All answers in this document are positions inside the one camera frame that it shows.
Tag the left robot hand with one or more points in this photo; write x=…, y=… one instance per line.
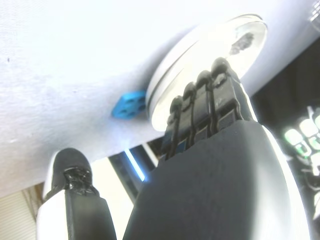
x=212, y=187

